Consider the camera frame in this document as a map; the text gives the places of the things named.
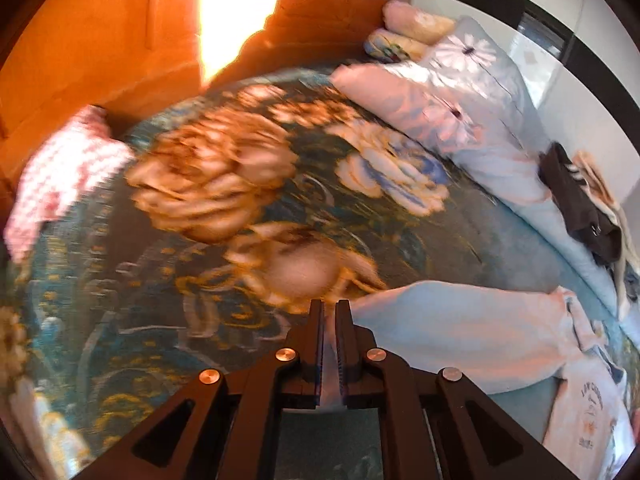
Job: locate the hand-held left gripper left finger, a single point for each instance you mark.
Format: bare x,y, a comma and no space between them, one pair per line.
317,340

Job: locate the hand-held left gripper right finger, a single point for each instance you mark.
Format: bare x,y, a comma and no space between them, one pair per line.
342,340

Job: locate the teal floral blanket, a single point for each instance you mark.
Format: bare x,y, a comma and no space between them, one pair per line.
210,270

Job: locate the light blue daisy quilt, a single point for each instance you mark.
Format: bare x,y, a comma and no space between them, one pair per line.
490,150

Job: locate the dark garment with white stripes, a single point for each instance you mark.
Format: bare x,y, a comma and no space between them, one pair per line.
580,205

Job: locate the floral print pillow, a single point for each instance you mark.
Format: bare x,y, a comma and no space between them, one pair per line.
392,47

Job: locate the pink checkered cloth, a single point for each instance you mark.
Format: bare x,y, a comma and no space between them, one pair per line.
65,175

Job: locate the pink pillow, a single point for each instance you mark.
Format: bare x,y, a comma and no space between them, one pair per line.
415,17

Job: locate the orange wooden headboard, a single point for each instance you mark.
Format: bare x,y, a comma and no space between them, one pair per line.
100,35

